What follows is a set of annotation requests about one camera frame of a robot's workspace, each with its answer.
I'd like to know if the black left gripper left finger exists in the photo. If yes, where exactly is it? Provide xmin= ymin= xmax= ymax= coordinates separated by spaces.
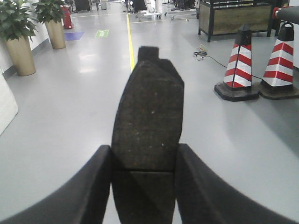
xmin=2 ymin=145 xmax=112 ymax=224

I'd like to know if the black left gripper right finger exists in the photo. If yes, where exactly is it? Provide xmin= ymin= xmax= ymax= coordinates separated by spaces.
xmin=175 ymin=144 xmax=295 ymax=224

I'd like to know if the grey brake pad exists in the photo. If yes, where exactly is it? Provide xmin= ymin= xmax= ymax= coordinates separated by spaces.
xmin=112 ymin=46 xmax=184 ymax=224

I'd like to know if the near red-white traffic cone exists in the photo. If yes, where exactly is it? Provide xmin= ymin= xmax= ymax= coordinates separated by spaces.
xmin=214 ymin=23 xmax=259 ymax=102

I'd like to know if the red-white traffic cone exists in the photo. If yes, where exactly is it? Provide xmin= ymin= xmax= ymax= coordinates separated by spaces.
xmin=255 ymin=22 xmax=299 ymax=100
xmin=214 ymin=23 xmax=259 ymax=102

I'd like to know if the far red-white traffic cone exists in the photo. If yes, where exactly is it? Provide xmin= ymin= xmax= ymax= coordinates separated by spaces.
xmin=255 ymin=22 xmax=299 ymax=100

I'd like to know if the red fire extinguisher stand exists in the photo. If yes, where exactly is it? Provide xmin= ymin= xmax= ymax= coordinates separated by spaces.
xmin=61 ymin=5 xmax=73 ymax=29

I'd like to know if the wooden black-framed cabinet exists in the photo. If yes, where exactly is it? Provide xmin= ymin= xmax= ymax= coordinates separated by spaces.
xmin=198 ymin=0 xmax=280 ymax=42

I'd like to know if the near potted plant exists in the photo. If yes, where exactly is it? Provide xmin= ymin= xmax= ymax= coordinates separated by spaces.
xmin=0 ymin=0 xmax=36 ymax=76

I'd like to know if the potted plant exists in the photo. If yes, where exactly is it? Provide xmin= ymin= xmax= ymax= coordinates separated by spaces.
xmin=0 ymin=0 xmax=36 ymax=76
xmin=32 ymin=0 xmax=66 ymax=49

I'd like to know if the far potted plant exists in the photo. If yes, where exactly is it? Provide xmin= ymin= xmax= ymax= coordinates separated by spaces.
xmin=32 ymin=0 xmax=66 ymax=49

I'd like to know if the black floor cable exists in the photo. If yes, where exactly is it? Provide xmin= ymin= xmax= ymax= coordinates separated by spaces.
xmin=192 ymin=50 xmax=263 ymax=81

